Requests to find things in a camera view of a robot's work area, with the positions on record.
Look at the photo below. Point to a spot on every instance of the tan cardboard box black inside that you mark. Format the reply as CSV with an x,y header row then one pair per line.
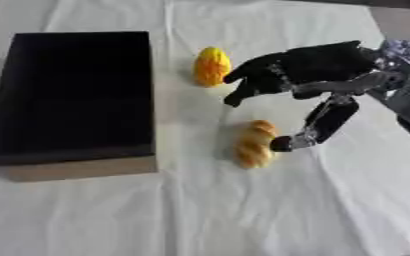
x,y
68,100

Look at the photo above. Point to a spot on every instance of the yellow toy corn cob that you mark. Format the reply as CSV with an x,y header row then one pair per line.
x,y
212,66

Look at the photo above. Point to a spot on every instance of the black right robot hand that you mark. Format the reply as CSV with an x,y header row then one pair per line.
x,y
319,65

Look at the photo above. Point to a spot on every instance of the golden toy bread loaf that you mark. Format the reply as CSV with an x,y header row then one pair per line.
x,y
255,144

